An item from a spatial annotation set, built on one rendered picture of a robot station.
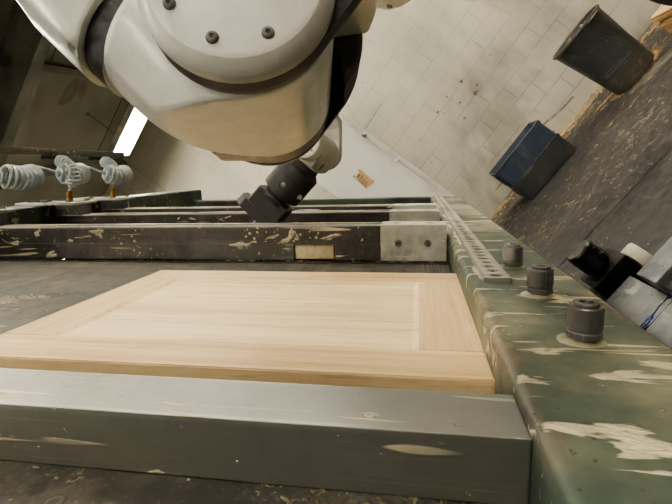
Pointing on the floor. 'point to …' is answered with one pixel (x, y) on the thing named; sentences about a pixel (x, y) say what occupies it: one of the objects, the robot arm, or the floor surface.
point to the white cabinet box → (374, 170)
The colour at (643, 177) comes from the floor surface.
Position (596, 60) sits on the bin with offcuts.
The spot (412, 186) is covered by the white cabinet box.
